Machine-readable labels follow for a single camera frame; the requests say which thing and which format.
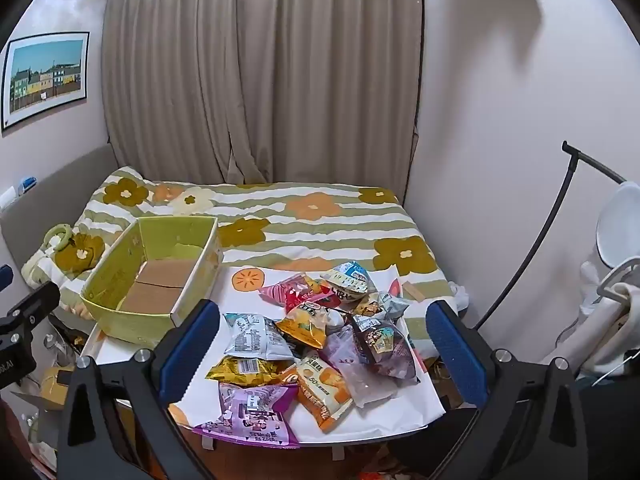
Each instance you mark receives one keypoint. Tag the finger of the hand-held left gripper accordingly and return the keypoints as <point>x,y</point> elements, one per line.
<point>3,279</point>
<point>37,302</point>

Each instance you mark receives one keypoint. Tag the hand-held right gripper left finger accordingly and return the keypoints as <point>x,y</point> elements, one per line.
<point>200,340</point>

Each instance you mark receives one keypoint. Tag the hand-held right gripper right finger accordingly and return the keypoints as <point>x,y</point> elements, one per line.
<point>452,350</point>

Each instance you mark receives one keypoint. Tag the silver snack packet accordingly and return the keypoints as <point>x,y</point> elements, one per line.
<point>255,335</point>

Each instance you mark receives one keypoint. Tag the dark brown snack packet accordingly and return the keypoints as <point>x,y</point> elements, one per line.
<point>385,345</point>

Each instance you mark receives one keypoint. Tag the purple snack packet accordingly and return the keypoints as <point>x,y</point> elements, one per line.
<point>250,410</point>

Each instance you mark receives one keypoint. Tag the pink snack packet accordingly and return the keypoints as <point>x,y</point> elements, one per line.
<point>290,292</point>

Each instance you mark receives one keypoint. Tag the orange yellow chips packet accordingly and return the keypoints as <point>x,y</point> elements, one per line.
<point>305,327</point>

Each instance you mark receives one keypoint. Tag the green cardboard box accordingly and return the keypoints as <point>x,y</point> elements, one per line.
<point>170,235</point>

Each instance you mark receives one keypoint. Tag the white fruit-print table cover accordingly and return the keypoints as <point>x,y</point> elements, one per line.
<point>230,307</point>

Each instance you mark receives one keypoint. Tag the gold snack packet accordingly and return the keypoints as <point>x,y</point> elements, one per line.
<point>235,367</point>

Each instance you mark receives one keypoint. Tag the striped flowered pillow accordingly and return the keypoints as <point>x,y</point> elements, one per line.
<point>75,260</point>

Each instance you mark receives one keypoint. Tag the small wooden block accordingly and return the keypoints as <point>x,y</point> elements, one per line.
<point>412,292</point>

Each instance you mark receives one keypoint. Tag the grey brown snack packet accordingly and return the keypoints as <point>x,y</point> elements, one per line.
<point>385,305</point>

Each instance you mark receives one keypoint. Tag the grey padded headboard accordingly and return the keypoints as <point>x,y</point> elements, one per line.
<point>50,195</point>

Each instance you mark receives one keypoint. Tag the clear pale purple packet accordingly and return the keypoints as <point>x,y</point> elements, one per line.
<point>360,377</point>

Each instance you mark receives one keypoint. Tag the blue and white small device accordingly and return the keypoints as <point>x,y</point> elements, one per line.
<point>27,185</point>

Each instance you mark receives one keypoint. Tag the red snack packet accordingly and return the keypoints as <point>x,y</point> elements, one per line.
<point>340,296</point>

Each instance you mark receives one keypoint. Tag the orange pastry packet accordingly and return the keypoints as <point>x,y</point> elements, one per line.
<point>320,390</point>

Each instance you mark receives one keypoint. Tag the white garment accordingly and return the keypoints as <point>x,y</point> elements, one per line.
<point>600,330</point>

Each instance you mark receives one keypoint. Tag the striped flowered blanket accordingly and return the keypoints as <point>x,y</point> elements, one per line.
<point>325,232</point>

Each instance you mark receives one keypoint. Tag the white round hat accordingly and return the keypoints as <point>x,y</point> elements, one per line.
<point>617,230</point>

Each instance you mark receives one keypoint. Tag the framed houses picture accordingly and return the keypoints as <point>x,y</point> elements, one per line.
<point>45,77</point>

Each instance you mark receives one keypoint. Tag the beige curtain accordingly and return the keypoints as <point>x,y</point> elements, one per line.
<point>250,60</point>

